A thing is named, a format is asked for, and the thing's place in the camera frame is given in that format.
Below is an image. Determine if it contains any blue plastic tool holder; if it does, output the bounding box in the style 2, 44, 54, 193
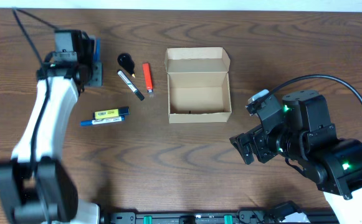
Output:
93, 39, 100, 62

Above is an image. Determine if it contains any black teardrop glue bottle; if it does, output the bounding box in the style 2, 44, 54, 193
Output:
117, 53, 135, 78

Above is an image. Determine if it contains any yellow black highlighter marker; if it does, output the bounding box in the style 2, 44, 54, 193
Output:
93, 106, 130, 119

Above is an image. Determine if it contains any brown cardboard box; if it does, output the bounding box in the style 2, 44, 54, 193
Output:
164, 47, 232, 124

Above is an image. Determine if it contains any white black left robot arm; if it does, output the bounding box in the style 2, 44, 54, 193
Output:
0, 30, 102, 223

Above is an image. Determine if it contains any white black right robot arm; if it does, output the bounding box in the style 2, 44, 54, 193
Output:
230, 90, 362, 223

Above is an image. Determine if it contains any black white marker pen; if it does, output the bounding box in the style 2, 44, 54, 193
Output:
117, 70, 145, 101

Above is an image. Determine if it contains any blue white marker pen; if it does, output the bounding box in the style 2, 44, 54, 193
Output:
80, 116, 125, 126

